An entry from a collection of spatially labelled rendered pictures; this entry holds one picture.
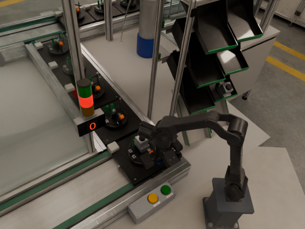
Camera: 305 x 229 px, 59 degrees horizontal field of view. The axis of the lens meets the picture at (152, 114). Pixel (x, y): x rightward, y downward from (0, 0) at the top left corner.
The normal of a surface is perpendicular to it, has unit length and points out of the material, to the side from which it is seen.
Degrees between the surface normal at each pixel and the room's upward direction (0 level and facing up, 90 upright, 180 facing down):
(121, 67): 0
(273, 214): 0
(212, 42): 25
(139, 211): 0
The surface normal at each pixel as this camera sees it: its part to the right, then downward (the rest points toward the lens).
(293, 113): 0.08, -0.67
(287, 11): -0.71, 0.48
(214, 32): 0.25, -0.32
